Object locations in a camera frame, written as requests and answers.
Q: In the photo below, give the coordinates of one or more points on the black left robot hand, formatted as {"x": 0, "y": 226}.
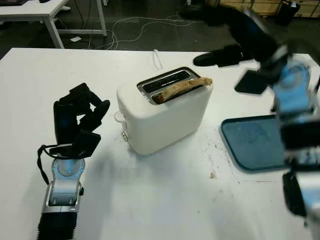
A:
{"x": 63, "y": 120}

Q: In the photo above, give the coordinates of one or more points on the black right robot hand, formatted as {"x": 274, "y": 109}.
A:
{"x": 255, "y": 35}

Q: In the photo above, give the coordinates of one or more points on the toasted bread slice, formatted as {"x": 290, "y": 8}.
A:
{"x": 182, "y": 86}

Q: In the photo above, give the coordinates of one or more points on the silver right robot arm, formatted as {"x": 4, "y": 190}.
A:
{"x": 297, "y": 105}

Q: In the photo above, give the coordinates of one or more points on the white toaster lever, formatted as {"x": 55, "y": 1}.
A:
{"x": 118, "y": 118}

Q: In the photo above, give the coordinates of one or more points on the silver toaster knob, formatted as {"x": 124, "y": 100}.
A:
{"x": 124, "y": 136}

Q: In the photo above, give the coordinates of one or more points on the white two-slot toaster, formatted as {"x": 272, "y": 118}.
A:
{"x": 162, "y": 127}

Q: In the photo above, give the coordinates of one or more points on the blue plastic tray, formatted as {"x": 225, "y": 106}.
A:
{"x": 252, "y": 145}

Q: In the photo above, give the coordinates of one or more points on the small bread crumb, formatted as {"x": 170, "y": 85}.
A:
{"x": 212, "y": 175}

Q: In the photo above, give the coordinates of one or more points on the black trash bin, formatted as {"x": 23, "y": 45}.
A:
{"x": 287, "y": 13}

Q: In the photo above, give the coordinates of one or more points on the wooden crate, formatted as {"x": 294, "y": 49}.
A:
{"x": 310, "y": 7}

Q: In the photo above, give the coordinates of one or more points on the white paper sheet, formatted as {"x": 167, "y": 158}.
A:
{"x": 75, "y": 39}

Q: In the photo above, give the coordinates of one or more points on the white shoe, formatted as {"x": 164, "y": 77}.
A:
{"x": 65, "y": 8}

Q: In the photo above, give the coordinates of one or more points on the white office desk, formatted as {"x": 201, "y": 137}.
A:
{"x": 35, "y": 11}

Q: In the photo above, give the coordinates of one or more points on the black computer mouse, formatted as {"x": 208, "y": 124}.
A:
{"x": 44, "y": 1}

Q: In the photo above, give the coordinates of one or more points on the black laptop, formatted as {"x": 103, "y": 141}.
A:
{"x": 12, "y": 2}

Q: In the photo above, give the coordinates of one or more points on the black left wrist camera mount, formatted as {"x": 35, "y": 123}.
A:
{"x": 87, "y": 143}

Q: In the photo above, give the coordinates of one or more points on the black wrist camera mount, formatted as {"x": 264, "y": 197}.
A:
{"x": 251, "y": 82}
{"x": 87, "y": 143}

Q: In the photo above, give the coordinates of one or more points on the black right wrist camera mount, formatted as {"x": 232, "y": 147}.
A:
{"x": 251, "y": 82}

